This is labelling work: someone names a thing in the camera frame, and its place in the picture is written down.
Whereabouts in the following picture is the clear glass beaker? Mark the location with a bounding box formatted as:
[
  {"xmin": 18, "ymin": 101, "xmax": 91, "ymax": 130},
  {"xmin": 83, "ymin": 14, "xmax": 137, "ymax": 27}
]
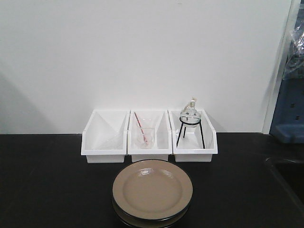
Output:
[{"xmin": 136, "ymin": 119, "xmax": 155, "ymax": 149}]

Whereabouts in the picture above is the right white storage bin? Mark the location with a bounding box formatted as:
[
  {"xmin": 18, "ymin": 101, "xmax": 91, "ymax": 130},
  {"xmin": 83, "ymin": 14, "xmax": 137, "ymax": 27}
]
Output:
[{"xmin": 168, "ymin": 110, "xmax": 218, "ymax": 162}]

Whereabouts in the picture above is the blue pegboard drying rack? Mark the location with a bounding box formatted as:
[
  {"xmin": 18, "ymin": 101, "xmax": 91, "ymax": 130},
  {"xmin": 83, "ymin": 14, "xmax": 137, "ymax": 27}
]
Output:
[{"xmin": 270, "ymin": 1, "xmax": 304, "ymax": 144}]

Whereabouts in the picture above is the black lab sink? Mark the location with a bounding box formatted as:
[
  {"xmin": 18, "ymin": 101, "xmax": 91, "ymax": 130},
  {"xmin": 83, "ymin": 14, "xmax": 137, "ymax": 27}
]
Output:
[{"xmin": 265, "ymin": 158, "xmax": 304, "ymax": 207}]

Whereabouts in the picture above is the clear plastic bag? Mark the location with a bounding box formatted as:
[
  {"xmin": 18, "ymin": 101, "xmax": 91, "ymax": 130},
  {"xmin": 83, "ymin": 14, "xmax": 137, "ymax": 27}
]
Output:
[{"xmin": 283, "ymin": 7, "xmax": 304, "ymax": 80}]

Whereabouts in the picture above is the red glass stirring rod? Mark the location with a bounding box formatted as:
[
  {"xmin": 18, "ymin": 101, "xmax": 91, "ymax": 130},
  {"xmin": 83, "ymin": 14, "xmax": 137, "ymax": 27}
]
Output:
[{"xmin": 134, "ymin": 112, "xmax": 149, "ymax": 145}]

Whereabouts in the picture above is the glass alcohol lamp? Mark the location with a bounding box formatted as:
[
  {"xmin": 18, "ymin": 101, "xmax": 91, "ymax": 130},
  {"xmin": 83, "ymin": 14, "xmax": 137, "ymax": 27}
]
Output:
[{"xmin": 180, "ymin": 97, "xmax": 201, "ymax": 128}]

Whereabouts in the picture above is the black wire tripod stand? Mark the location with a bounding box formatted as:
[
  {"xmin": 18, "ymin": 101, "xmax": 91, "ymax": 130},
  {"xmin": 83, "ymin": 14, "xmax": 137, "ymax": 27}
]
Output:
[{"xmin": 176, "ymin": 117, "xmax": 206, "ymax": 149}]

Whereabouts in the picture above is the beige plate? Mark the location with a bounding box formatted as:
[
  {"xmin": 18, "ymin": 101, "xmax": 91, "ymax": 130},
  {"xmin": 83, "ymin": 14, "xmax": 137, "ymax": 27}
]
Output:
[
  {"xmin": 112, "ymin": 160, "xmax": 193, "ymax": 218},
  {"xmin": 111, "ymin": 198, "xmax": 190, "ymax": 228}
]

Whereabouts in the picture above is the white storage bin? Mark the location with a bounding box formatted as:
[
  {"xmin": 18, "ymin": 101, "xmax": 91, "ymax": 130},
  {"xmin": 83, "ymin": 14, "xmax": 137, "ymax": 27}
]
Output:
[
  {"xmin": 81, "ymin": 109, "xmax": 130, "ymax": 163},
  {"xmin": 127, "ymin": 110, "xmax": 172, "ymax": 162},
  {"xmin": 168, "ymin": 110, "xmax": 218, "ymax": 162}
]

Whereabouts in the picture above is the left white storage bin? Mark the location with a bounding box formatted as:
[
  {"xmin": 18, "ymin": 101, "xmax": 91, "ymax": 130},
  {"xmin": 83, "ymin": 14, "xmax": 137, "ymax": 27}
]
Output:
[{"xmin": 81, "ymin": 109, "xmax": 130, "ymax": 163}]

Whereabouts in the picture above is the middle white storage bin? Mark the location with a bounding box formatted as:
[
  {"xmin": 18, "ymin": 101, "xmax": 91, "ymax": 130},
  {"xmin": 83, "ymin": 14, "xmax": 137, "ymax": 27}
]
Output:
[{"xmin": 127, "ymin": 110, "xmax": 172, "ymax": 162}]

